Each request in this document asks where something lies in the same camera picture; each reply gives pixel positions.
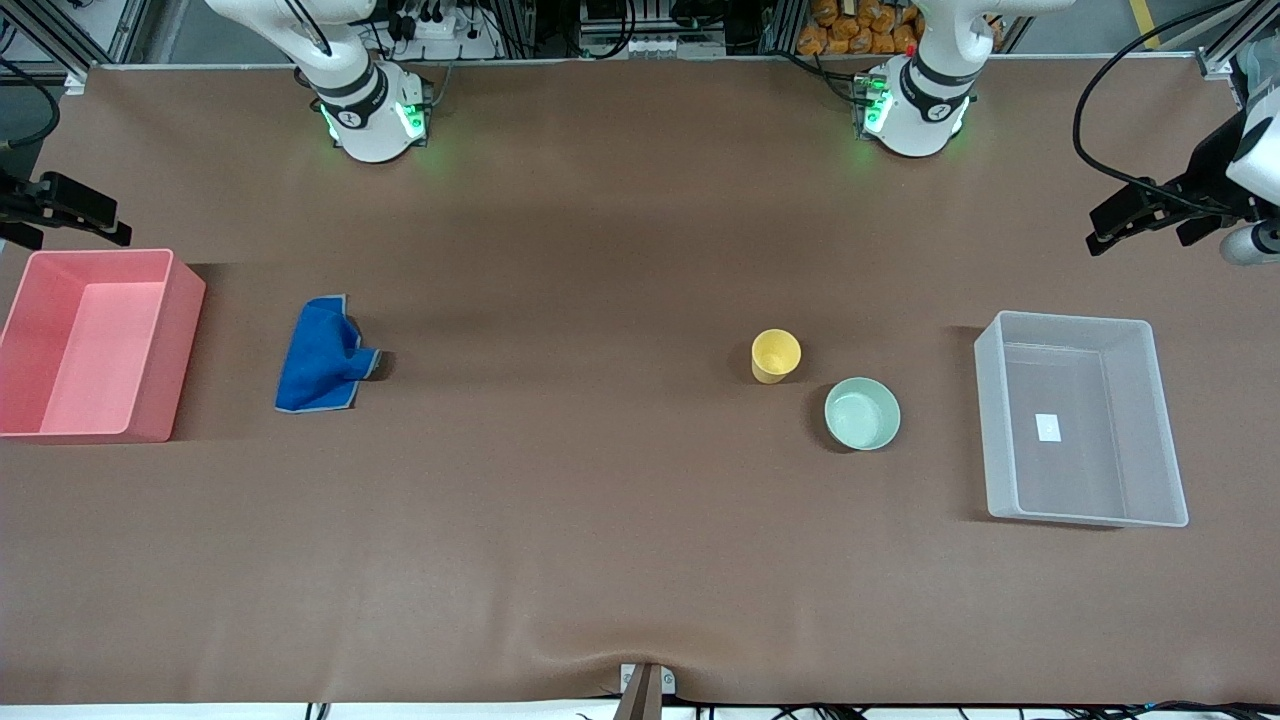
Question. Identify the yellow cup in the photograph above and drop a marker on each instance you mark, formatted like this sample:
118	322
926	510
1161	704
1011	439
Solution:
775	352

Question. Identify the aluminium frame profile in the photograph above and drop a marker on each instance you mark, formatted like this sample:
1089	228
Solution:
75	78
1215	65

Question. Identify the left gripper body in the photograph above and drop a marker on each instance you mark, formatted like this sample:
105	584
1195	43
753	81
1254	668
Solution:
1208	171

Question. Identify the brown table cover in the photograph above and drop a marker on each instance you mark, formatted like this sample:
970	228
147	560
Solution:
640	300

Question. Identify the white power strip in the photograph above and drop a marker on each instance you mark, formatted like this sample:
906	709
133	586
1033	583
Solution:
440	28

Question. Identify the light green bowl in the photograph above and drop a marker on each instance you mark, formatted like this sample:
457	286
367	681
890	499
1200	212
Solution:
862	415

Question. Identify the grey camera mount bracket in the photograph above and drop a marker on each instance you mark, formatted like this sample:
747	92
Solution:
647	685

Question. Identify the clear plastic bin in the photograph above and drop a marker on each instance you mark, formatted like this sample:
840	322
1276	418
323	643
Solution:
1075	480

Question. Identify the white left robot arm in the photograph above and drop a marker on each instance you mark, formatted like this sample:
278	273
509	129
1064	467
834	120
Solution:
915	125

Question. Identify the blue cloth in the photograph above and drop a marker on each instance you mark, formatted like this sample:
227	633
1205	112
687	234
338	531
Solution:
315	360

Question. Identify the pink plastic bin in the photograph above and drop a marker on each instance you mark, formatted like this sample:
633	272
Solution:
170	350

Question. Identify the grey electronics box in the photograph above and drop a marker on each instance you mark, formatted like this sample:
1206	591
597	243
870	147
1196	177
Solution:
650	45

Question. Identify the white label sticker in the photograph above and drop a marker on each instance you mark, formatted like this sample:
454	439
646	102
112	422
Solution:
1048	427

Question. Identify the orange snack pile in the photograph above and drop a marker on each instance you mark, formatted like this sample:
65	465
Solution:
850	30

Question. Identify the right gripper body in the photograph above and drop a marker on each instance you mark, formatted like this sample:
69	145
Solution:
12	203

